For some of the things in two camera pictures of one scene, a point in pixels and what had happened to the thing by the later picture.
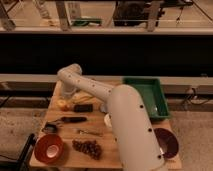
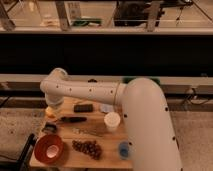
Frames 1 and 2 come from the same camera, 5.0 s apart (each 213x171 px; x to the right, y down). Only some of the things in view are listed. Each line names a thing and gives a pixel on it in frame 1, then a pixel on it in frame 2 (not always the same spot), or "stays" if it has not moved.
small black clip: (49, 127) stays
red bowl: (48, 148) stays
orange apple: (63, 105) -> (50, 112)
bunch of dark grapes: (90, 147) stays
